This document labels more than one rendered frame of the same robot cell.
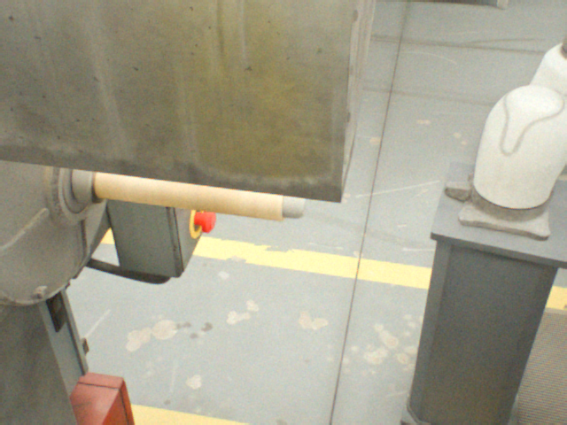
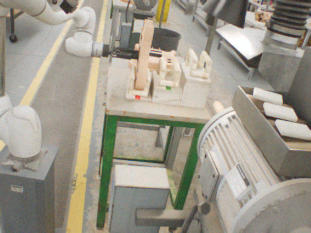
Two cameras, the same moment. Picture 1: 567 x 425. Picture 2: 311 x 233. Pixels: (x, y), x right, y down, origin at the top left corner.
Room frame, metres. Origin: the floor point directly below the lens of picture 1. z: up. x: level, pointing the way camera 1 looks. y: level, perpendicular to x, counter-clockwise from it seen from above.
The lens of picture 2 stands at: (1.09, 0.87, 1.71)
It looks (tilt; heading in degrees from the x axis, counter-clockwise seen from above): 29 degrees down; 247
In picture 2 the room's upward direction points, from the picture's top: 11 degrees clockwise
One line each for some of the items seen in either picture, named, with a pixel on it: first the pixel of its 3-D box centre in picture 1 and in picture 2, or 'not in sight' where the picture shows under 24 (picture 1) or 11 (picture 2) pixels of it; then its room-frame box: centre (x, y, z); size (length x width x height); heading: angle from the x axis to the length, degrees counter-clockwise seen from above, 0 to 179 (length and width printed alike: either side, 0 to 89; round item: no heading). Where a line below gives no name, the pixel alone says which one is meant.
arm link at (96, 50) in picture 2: not in sight; (97, 49); (0.77, -0.85, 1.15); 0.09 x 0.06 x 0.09; 75
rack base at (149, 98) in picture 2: not in sight; (138, 90); (0.52, -0.77, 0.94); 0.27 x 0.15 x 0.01; 76
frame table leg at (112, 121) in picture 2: not in sight; (105, 177); (0.71, -0.57, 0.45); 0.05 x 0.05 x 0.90; 79
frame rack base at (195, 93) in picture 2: not in sight; (191, 85); (0.22, -0.69, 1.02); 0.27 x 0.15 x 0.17; 76
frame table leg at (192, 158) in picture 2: not in sight; (185, 182); (0.22, -0.47, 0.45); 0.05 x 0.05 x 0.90; 79
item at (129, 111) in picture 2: not in sight; (144, 141); (0.41, -0.79, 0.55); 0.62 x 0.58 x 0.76; 79
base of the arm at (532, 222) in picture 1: (498, 195); (23, 155); (1.16, -0.45, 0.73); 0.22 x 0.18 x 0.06; 71
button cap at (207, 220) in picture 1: (201, 219); not in sight; (0.79, 0.14, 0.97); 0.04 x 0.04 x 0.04; 79
